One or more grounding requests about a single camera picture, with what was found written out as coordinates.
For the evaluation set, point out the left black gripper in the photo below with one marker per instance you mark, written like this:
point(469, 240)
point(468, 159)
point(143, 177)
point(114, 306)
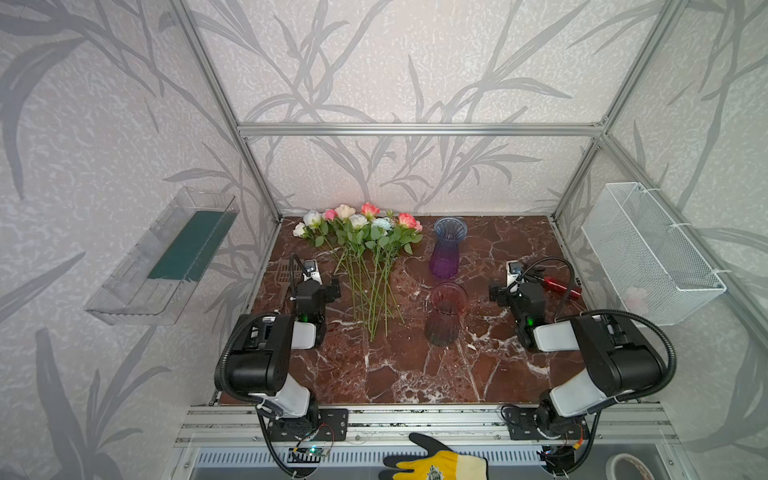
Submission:
point(318, 288)

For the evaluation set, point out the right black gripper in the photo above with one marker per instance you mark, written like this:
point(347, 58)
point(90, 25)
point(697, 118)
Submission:
point(507, 293)

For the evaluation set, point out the dark red glass vase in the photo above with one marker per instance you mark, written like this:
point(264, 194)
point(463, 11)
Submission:
point(448, 304)

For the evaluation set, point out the peach cream artificial flower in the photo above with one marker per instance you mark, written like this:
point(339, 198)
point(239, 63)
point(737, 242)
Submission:
point(352, 231)

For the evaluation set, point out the red pink artificial rose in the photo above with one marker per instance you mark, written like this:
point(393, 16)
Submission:
point(406, 233)

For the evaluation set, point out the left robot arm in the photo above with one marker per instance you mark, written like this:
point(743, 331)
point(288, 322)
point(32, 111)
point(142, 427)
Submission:
point(255, 362)

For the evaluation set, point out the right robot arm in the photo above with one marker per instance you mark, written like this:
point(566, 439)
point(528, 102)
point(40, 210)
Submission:
point(625, 356)

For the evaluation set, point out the purple glass vase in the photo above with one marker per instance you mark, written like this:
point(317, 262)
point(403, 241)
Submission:
point(445, 258)

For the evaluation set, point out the brown garden hand rake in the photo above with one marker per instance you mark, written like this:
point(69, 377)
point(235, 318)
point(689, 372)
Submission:
point(285, 280)

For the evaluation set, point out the white artificial rose bunch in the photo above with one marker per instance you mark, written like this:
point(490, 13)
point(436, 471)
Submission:
point(318, 228)

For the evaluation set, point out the green circuit board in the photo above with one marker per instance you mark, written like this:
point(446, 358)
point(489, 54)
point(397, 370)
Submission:
point(310, 454)

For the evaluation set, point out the yellow black work glove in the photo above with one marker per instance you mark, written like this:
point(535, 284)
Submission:
point(440, 462)

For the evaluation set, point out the roll of white tape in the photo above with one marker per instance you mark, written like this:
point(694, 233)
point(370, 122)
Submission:
point(627, 466)

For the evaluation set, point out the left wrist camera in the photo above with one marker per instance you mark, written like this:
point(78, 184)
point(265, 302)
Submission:
point(310, 271)

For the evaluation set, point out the red handled pruning shears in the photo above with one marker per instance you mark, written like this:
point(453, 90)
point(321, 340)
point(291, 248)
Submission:
point(558, 287)

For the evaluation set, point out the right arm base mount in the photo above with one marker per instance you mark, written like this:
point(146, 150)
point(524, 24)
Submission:
point(542, 423)

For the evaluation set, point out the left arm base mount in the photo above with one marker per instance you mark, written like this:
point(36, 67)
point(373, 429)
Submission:
point(324, 424)

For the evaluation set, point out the white wire mesh basket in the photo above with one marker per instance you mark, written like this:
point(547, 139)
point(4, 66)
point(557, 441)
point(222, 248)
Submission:
point(651, 263)

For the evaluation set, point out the clear plastic wall shelf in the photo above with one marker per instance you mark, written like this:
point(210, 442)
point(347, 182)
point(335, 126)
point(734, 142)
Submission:
point(155, 281)

